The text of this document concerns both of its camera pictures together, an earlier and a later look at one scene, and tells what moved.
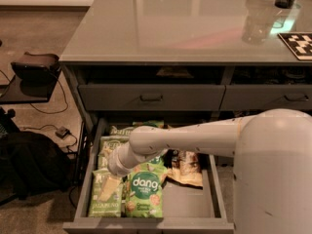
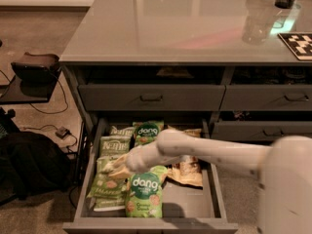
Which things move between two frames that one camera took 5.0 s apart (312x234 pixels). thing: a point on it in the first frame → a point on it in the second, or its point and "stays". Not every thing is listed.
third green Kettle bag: (117, 145) stays
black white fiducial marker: (299, 43) stays
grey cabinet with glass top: (156, 55) stays
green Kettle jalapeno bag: (111, 208) → (107, 187)
